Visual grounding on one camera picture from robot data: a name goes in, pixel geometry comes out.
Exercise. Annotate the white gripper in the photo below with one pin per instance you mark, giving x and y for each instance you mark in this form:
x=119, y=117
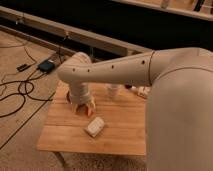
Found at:
x=79, y=93

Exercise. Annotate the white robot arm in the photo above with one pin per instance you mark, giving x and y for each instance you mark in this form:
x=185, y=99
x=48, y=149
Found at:
x=179, y=108

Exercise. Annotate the dark purple bowl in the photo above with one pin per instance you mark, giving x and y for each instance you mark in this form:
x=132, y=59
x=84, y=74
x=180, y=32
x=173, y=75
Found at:
x=68, y=97

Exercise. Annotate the wooden table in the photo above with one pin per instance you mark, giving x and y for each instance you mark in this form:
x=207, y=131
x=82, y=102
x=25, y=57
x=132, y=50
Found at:
x=116, y=127

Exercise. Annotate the black power adapter box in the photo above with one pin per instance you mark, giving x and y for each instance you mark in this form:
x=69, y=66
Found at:
x=46, y=66

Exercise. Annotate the white toy object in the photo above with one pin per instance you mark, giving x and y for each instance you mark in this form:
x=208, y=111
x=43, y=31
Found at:
x=141, y=91

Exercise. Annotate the small black plug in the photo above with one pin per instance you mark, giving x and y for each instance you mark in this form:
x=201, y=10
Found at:
x=23, y=67

